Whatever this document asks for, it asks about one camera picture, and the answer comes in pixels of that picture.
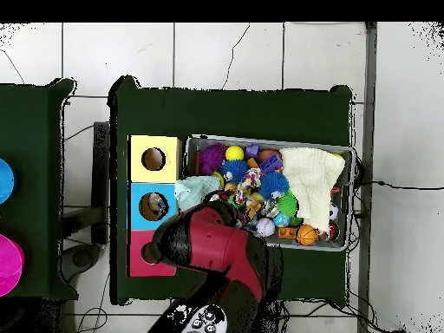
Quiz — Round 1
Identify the mint green waffle cloth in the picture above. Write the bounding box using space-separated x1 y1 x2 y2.
173 174 223 212

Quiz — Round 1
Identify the crushed clear plastic bottle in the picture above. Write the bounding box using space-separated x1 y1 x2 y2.
147 193 169 219

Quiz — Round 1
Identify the wooden box with three holes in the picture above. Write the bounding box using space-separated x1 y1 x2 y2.
126 134 182 278

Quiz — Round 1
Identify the clear mesh bin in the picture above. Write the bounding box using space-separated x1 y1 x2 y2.
183 134 356 252

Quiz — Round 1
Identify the blue rubber koosh ball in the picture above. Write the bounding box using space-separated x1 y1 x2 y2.
219 159 249 186
258 170 291 200

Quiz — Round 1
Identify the purple spiky ball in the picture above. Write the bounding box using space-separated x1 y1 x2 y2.
199 141 228 176

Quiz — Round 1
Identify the yellow smooth ball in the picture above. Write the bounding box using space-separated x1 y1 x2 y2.
225 144 245 162

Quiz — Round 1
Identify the purple plastic building block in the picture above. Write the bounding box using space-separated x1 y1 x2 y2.
258 152 284 174

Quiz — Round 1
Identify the white toy baseball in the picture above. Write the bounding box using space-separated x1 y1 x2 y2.
255 217 276 238

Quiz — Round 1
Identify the green rubber koosh ball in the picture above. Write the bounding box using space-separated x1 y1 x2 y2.
275 190 299 218

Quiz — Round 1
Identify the dark green table cloth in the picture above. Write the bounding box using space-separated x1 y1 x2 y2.
0 78 78 301
108 75 355 306

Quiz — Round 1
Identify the cream waffle cloth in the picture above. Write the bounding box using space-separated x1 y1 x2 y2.
278 147 346 232

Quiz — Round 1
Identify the orange toy basketball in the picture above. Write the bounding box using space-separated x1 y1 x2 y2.
295 224 318 246

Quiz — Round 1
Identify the blue round disc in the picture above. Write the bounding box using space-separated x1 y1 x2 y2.
0 158 16 205

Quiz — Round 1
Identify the magenta round disc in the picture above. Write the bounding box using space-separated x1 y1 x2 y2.
0 233 25 297

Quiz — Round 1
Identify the black cable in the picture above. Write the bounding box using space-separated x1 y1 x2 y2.
356 180 444 191

